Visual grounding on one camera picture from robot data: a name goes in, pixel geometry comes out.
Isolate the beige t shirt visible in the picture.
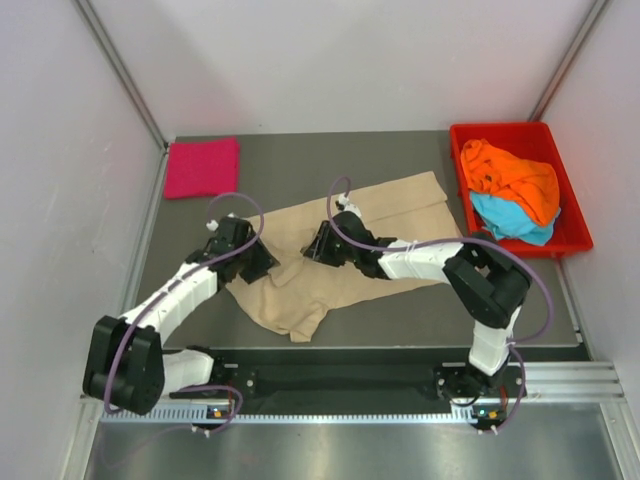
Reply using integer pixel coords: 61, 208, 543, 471
227, 172, 460, 343

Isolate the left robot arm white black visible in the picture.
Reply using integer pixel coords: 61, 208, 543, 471
82, 216, 279, 415

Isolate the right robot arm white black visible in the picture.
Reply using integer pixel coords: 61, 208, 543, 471
301, 211, 532, 400

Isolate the folded pink t shirt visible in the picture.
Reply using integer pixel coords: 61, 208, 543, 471
163, 137, 240, 199

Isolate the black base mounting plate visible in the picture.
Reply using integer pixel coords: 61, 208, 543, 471
170, 363, 521, 409

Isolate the blue t shirt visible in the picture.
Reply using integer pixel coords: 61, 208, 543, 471
470, 192, 561, 246

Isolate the red plastic bin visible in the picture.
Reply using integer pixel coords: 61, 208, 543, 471
448, 121, 595, 260

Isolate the orange t shirt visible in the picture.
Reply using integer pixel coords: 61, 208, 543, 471
460, 139, 560, 227

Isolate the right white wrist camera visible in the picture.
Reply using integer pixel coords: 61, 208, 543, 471
334, 195, 361, 216

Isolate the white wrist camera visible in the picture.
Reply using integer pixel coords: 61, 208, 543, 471
206, 219, 220, 232
334, 195, 361, 216

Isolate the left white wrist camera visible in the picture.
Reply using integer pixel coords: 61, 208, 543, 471
206, 219, 220, 232

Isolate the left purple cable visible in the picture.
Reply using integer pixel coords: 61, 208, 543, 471
97, 192, 266, 469

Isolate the purple cable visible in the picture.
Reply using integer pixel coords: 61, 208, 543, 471
324, 175, 555, 436
97, 192, 266, 469

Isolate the grey slotted cable duct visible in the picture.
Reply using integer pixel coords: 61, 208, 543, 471
101, 401, 477, 425

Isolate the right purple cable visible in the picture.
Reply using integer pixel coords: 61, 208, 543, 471
324, 175, 555, 436

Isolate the aluminium rail profile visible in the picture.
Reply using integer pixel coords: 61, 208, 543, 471
524, 362, 625, 403

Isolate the left aluminium frame post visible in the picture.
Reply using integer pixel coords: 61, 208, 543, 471
71, 0, 169, 152

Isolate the aluminium frame post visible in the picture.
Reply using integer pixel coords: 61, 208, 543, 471
71, 0, 169, 152
527, 0, 613, 122

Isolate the right aluminium frame post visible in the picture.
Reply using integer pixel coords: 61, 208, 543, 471
527, 0, 613, 122

